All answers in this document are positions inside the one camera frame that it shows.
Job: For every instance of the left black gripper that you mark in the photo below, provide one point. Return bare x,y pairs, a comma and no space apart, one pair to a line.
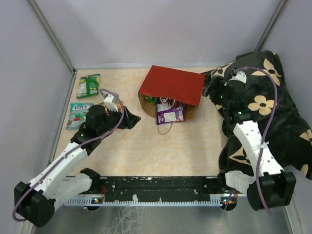
132,120

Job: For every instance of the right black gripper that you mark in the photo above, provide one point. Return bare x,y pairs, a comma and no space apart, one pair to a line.
217,83

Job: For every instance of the orange candy bag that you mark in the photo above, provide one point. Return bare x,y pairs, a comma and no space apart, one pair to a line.
111,107

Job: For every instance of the purple candy bag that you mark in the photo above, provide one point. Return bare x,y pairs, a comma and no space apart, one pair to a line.
168,113

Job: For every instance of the red brown paper bag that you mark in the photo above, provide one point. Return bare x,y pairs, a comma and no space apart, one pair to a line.
163,84

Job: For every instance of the green yellow snack bag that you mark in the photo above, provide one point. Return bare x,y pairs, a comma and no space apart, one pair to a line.
88,86

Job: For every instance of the colourful candy bag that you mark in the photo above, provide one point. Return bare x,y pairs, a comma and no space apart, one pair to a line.
77,115

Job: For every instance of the black floral pillow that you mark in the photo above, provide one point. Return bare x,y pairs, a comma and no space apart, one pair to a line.
289,135

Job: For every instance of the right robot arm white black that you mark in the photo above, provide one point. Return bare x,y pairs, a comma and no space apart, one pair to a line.
270,186

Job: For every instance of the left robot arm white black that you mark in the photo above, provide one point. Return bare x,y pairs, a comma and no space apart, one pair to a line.
37,200

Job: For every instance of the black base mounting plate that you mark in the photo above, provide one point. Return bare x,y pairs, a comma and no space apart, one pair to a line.
159,188

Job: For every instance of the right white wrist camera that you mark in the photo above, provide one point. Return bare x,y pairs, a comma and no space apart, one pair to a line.
240,76

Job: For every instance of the white toothed cable rail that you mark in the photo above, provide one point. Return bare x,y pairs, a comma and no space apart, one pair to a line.
89,201

